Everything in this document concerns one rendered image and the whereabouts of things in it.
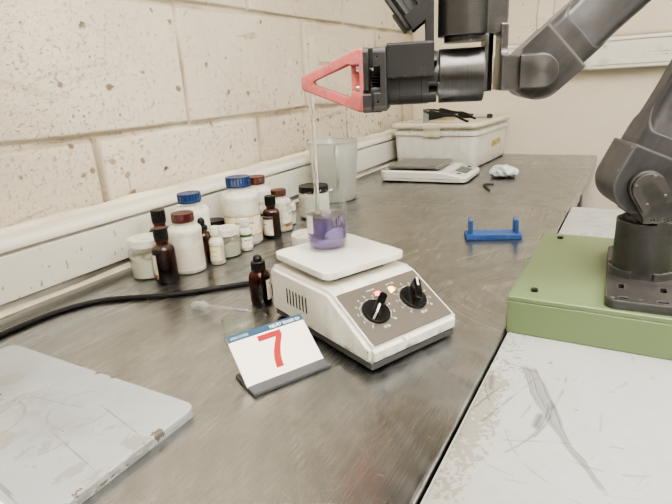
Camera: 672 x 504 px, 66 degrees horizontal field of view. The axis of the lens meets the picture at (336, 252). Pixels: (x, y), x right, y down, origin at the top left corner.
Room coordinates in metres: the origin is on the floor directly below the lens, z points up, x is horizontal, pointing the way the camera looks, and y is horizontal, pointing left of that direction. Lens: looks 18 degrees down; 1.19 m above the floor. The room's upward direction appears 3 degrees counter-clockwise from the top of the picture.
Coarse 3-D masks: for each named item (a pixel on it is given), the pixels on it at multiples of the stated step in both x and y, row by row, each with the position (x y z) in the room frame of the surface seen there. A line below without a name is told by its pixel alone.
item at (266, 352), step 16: (256, 336) 0.50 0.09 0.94; (272, 336) 0.50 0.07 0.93; (288, 336) 0.51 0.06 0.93; (304, 336) 0.51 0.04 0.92; (240, 352) 0.48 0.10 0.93; (256, 352) 0.48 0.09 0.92; (272, 352) 0.49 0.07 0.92; (288, 352) 0.49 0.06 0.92; (304, 352) 0.50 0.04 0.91; (256, 368) 0.47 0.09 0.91; (272, 368) 0.47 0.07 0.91
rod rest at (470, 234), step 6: (468, 222) 0.93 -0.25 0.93; (516, 222) 0.89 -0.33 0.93; (468, 228) 0.92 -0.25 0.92; (516, 228) 0.89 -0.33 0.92; (468, 234) 0.91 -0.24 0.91; (474, 234) 0.91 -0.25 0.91; (480, 234) 0.90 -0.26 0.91; (486, 234) 0.90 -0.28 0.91; (492, 234) 0.90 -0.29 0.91; (498, 234) 0.90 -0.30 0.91; (504, 234) 0.90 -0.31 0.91; (510, 234) 0.89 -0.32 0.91; (516, 234) 0.89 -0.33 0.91
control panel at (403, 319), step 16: (368, 288) 0.54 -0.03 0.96; (384, 288) 0.55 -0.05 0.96; (400, 288) 0.56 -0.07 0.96; (352, 304) 0.52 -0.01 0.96; (400, 304) 0.53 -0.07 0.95; (432, 304) 0.54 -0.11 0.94; (368, 320) 0.50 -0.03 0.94; (400, 320) 0.51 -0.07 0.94; (416, 320) 0.52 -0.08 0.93; (432, 320) 0.52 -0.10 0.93; (368, 336) 0.48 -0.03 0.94; (384, 336) 0.49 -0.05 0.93
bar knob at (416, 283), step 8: (416, 280) 0.55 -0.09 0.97; (408, 288) 0.55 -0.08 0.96; (416, 288) 0.54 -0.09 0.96; (400, 296) 0.54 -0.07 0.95; (408, 296) 0.54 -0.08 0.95; (416, 296) 0.53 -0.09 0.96; (424, 296) 0.55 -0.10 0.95; (408, 304) 0.53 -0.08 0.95; (416, 304) 0.53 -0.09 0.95; (424, 304) 0.54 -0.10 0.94
